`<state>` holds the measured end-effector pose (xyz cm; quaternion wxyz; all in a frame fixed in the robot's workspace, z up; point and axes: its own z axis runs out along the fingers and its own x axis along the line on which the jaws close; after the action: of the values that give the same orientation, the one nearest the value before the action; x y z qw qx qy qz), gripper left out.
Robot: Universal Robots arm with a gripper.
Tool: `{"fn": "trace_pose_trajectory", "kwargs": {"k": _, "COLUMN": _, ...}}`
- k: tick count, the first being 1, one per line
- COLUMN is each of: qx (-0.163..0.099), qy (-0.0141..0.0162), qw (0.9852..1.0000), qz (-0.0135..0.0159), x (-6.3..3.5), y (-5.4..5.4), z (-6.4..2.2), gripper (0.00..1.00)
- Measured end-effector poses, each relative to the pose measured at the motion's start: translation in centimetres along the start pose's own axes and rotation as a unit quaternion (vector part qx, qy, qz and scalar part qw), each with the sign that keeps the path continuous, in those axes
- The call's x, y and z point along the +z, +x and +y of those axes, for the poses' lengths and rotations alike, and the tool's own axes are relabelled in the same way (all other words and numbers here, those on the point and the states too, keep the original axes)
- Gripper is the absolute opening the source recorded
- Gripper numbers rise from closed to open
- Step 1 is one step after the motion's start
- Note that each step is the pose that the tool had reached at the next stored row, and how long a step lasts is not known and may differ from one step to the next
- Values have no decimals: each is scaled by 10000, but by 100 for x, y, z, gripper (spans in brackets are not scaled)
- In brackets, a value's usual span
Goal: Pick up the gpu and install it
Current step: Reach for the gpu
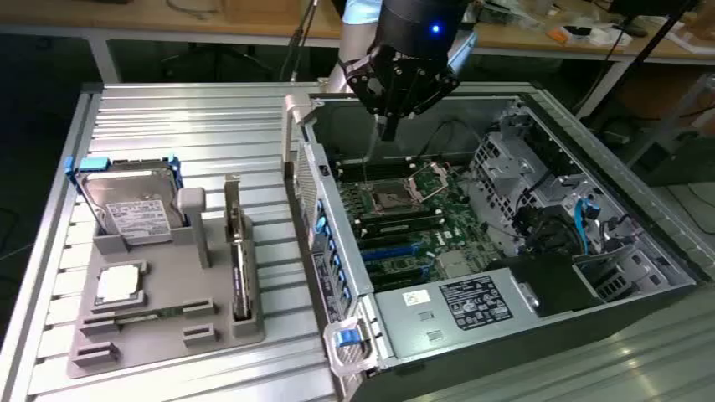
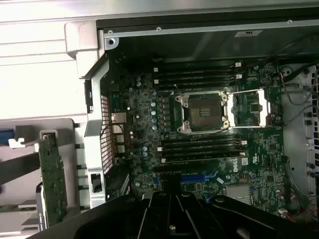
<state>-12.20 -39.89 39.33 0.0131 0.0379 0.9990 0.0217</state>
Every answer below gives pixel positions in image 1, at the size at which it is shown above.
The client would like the black RAM stick with label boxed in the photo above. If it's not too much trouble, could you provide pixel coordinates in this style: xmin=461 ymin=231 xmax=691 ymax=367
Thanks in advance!
xmin=358 ymin=214 xmax=442 ymax=236

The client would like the black stand pole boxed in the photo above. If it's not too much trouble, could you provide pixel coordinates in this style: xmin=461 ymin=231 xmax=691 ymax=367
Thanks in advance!
xmin=568 ymin=0 xmax=699 ymax=118

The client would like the grey plastic parts rack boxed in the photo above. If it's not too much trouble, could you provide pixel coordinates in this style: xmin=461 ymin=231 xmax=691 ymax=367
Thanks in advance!
xmin=65 ymin=187 xmax=266 ymax=380

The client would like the hard disk in blue caddy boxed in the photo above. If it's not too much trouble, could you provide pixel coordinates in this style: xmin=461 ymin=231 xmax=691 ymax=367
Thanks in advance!
xmin=65 ymin=154 xmax=185 ymax=246

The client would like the black equipment box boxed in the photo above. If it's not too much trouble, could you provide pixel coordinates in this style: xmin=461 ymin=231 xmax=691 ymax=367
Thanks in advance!
xmin=633 ymin=129 xmax=715 ymax=188

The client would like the thin hanging cable with plug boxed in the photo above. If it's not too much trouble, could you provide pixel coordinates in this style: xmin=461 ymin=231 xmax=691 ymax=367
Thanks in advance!
xmin=278 ymin=0 xmax=322 ymax=83

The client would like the black monitor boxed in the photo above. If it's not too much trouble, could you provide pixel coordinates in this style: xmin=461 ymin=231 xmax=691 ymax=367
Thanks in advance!
xmin=605 ymin=0 xmax=699 ymax=16

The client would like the metal socket cover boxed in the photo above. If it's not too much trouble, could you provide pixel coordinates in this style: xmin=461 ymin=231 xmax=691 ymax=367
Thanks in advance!
xmin=404 ymin=162 xmax=450 ymax=200

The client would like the black looped wire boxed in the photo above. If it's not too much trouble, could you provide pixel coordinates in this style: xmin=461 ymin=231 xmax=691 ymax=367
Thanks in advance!
xmin=417 ymin=120 xmax=482 ymax=157

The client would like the black wire bundle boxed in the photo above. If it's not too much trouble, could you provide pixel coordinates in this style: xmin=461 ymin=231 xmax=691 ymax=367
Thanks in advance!
xmin=511 ymin=204 xmax=580 ymax=256

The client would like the black office chair base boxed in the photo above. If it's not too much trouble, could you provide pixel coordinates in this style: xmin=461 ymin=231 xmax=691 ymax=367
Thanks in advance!
xmin=161 ymin=41 xmax=274 ymax=83

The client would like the wooden desk with white frame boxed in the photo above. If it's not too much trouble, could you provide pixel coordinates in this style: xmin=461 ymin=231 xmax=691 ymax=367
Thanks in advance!
xmin=0 ymin=0 xmax=715 ymax=118

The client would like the black plastic shroud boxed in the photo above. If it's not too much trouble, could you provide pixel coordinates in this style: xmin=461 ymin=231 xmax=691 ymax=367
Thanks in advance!
xmin=484 ymin=255 xmax=605 ymax=318

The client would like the grey slotted disk bay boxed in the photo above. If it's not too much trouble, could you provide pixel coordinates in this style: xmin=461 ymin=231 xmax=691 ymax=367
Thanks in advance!
xmin=572 ymin=246 xmax=660 ymax=302

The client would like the blue data wire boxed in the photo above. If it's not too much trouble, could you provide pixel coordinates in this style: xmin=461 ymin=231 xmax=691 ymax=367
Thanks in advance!
xmin=572 ymin=195 xmax=601 ymax=256

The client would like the white and orange desk object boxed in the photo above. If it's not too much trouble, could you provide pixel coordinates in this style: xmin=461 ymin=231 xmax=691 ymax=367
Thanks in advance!
xmin=549 ymin=23 xmax=632 ymax=47

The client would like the grey power supply unit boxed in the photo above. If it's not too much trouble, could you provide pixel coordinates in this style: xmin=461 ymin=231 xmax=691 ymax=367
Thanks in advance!
xmin=372 ymin=267 xmax=541 ymax=364

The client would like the black open PC case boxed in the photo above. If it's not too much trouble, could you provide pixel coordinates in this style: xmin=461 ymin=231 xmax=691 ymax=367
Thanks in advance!
xmin=281 ymin=90 xmax=700 ymax=402

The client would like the black expansion slot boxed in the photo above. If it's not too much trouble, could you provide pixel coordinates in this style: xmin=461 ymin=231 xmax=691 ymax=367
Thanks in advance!
xmin=368 ymin=266 xmax=428 ymax=291

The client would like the green RAM stick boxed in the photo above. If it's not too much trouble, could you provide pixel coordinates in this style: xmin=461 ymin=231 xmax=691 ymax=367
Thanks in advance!
xmin=113 ymin=307 xmax=185 ymax=323

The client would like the silver CPU chip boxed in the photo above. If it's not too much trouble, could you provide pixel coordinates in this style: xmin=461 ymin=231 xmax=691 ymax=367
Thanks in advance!
xmin=93 ymin=265 xmax=141 ymax=305

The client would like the silver perforated disk bay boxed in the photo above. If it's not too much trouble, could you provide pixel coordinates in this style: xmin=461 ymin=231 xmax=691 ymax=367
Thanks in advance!
xmin=470 ymin=131 xmax=560 ymax=219

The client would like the green motherboard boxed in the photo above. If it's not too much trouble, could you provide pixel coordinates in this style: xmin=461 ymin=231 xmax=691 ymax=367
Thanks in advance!
xmin=333 ymin=158 xmax=496 ymax=294

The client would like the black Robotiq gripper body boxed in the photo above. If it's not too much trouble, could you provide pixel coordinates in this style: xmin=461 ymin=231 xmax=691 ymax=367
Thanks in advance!
xmin=374 ymin=0 xmax=469 ymax=85

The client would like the brown cardboard box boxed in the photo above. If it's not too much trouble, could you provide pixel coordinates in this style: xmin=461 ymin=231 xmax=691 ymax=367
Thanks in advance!
xmin=222 ymin=0 xmax=305 ymax=24

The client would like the blue expansion slot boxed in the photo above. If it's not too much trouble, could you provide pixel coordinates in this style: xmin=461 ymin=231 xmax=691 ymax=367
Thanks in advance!
xmin=360 ymin=245 xmax=418 ymax=261

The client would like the silver chipset heatsink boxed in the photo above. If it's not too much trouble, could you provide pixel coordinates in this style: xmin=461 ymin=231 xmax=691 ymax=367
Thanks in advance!
xmin=436 ymin=252 xmax=470 ymax=278

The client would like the CPU socket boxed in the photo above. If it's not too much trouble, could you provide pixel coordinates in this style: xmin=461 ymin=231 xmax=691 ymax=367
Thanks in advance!
xmin=370 ymin=179 xmax=413 ymax=213

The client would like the Nvidia graphics card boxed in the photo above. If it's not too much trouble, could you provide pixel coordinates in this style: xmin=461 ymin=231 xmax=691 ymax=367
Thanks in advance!
xmin=222 ymin=173 xmax=258 ymax=324

